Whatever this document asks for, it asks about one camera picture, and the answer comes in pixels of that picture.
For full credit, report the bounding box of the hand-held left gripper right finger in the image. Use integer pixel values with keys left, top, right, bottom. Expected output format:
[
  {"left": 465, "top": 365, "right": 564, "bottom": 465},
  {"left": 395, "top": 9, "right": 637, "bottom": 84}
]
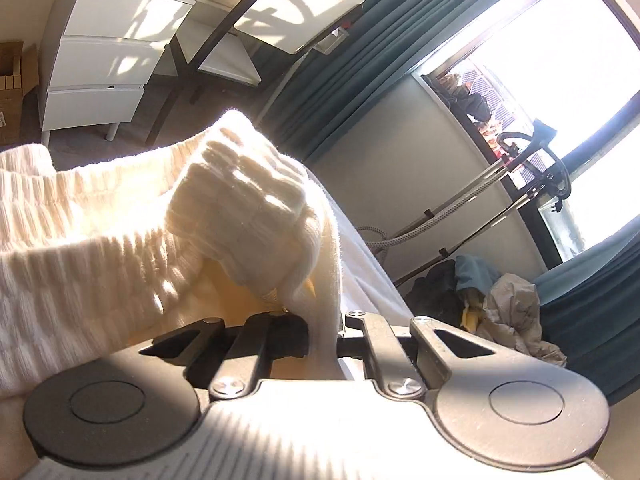
[{"left": 337, "top": 310, "right": 568, "bottom": 397}]

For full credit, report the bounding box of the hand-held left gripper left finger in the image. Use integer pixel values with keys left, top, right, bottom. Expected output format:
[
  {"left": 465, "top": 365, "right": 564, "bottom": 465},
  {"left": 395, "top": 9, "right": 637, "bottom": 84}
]
[{"left": 107, "top": 312, "right": 307, "bottom": 400}]

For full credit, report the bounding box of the cream knitted garment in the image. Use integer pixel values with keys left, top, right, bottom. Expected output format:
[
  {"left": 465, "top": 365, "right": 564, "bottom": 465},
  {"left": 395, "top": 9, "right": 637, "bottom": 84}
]
[{"left": 0, "top": 109, "right": 351, "bottom": 401}]

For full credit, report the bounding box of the dark cloth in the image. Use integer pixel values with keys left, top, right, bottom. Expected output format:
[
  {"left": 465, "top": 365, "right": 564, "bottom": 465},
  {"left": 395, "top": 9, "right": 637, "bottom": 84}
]
[{"left": 409, "top": 260, "right": 472, "bottom": 332}]

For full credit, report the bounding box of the white folded garment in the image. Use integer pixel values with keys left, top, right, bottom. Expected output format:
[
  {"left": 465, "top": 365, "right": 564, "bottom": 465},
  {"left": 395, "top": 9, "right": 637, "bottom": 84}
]
[{"left": 304, "top": 162, "right": 417, "bottom": 363}]

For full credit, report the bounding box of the blue cloth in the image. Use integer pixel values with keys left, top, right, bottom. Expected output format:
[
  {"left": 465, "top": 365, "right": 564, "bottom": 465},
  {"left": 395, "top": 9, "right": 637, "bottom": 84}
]
[{"left": 454, "top": 254, "right": 502, "bottom": 295}]

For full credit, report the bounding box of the grey crumpled quilt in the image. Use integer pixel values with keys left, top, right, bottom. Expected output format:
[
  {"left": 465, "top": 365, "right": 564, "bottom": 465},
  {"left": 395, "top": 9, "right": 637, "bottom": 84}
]
[{"left": 481, "top": 272, "right": 569, "bottom": 367}]

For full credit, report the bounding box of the garment steamer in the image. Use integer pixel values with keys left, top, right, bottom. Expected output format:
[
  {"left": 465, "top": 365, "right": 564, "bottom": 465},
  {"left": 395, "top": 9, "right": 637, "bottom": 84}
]
[{"left": 359, "top": 120, "right": 574, "bottom": 287}]

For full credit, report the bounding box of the blue curtain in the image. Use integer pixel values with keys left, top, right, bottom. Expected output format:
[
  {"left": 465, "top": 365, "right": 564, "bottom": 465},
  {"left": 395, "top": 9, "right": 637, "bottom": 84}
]
[
  {"left": 534, "top": 214, "right": 640, "bottom": 407},
  {"left": 259, "top": 0, "right": 587, "bottom": 162}
]

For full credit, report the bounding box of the clutter outside window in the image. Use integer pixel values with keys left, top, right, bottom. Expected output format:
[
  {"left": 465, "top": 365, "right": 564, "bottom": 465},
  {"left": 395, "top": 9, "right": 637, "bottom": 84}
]
[{"left": 422, "top": 57, "right": 517, "bottom": 147}]

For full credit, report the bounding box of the white dressing table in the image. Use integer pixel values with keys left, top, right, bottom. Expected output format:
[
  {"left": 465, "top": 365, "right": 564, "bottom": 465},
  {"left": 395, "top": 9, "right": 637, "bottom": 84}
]
[{"left": 39, "top": 0, "right": 241, "bottom": 142}]

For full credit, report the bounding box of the dark framed window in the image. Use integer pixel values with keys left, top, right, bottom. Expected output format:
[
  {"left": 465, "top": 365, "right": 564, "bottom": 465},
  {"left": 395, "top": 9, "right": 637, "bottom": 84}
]
[{"left": 410, "top": 0, "right": 640, "bottom": 267}]

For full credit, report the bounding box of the white backed chair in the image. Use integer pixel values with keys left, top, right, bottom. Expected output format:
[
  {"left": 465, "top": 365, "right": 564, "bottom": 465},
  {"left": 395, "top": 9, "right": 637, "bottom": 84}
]
[{"left": 144, "top": 0, "right": 367, "bottom": 147}]

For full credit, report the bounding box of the cardboard box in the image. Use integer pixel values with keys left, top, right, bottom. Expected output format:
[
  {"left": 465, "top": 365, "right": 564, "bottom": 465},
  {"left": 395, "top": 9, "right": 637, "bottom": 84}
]
[{"left": 0, "top": 40, "right": 42, "bottom": 135}]

